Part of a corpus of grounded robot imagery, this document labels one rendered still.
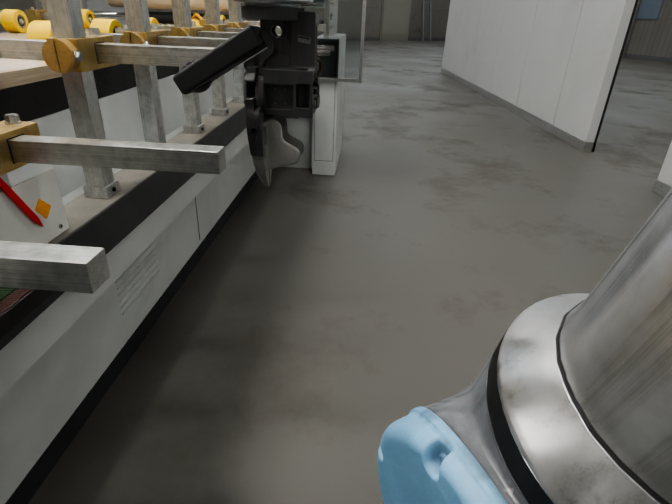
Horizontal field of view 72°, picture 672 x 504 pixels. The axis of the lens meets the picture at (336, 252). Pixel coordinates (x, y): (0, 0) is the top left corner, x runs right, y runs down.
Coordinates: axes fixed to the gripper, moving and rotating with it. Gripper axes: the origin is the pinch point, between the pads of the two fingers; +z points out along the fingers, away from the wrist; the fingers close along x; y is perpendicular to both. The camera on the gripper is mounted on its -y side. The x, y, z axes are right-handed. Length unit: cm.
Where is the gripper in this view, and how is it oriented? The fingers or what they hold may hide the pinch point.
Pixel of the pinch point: (261, 176)
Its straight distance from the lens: 63.4
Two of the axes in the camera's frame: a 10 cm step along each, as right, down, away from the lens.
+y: 10.0, 0.7, -0.5
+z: -0.4, 8.9, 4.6
